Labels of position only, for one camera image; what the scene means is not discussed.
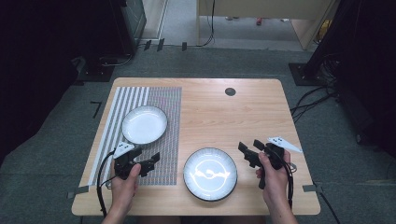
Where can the black metal stand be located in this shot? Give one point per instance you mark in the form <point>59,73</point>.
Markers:
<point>308,73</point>

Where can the person's left hand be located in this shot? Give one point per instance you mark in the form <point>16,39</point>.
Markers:
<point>123,193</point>

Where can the small red object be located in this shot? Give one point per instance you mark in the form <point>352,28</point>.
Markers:
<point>259,21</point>

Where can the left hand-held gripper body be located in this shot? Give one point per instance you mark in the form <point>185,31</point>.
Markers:
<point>124,165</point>

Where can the dark equipment cabinet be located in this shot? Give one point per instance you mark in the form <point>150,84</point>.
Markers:
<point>134,18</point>

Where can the grey round table grommet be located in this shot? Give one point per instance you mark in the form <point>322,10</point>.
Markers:
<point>230,91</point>

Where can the yellow object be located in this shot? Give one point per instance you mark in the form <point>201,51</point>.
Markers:
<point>325,29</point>

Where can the grey tape piece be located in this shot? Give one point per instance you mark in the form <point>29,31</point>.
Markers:
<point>311,188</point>
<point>77,191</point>

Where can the black flat stand base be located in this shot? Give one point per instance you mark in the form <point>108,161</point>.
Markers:
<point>99,74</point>

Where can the plain white plate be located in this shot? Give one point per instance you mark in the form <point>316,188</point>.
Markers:
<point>144,124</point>

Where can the light wooden cabinet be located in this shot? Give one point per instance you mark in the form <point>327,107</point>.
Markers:
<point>249,7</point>

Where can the grey striped placemat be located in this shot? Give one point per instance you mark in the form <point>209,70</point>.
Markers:
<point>169,124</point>

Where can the dark-rimmed white plate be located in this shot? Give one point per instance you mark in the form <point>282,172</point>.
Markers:
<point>210,186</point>

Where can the black curtain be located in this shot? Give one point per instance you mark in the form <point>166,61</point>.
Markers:
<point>370,62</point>
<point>37,62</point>

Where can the person's right hand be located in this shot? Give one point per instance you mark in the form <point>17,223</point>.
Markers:
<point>275,186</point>

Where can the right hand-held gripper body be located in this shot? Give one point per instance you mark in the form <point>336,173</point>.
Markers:
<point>277,155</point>

